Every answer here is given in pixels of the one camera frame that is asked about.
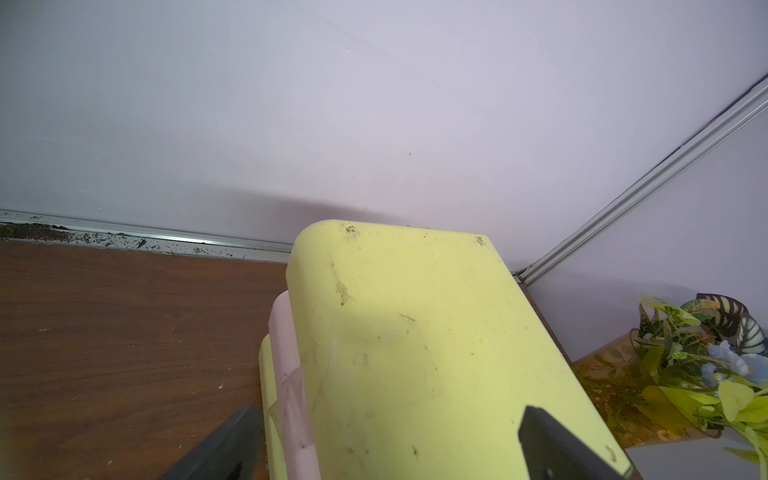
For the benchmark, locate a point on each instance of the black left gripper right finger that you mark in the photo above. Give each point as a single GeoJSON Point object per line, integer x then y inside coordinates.
{"type": "Point", "coordinates": [552, 452]}

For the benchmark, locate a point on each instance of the green artificial plant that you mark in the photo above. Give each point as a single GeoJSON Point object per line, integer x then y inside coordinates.
{"type": "Point", "coordinates": [708, 358]}

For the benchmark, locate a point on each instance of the green pink drawer cabinet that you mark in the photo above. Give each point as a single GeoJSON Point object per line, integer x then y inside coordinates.
{"type": "Point", "coordinates": [406, 353]}

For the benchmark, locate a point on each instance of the amber glass plant vase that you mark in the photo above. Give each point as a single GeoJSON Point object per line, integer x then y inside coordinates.
{"type": "Point", "coordinates": [632, 405]}

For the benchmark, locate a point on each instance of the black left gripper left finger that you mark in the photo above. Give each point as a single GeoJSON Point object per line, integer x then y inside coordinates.
{"type": "Point", "coordinates": [230, 452]}

